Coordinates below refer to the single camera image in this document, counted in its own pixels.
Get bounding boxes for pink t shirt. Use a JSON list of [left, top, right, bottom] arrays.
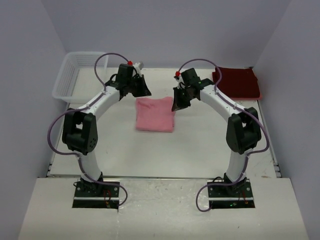
[[135, 96, 175, 133]]

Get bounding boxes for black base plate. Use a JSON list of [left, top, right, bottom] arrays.
[[207, 179, 256, 210], [72, 179, 120, 210]]

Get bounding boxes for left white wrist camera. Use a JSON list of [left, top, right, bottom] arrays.
[[127, 60, 144, 72]]

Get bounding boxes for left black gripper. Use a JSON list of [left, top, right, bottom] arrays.
[[126, 74, 151, 98]]

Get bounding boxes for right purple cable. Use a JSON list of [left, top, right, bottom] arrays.
[[196, 58, 270, 213]]

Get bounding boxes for folded dark red shirt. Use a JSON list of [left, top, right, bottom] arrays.
[[217, 67, 261, 98]]

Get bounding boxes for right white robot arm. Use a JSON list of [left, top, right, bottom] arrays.
[[171, 68, 262, 197]]

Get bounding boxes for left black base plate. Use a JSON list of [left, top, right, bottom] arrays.
[[72, 179, 120, 210]]

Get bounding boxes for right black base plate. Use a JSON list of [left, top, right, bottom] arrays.
[[207, 179, 256, 210]]

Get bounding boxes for white plastic basket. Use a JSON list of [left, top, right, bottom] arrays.
[[52, 51, 109, 104]]

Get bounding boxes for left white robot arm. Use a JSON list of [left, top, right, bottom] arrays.
[[62, 62, 152, 197]]

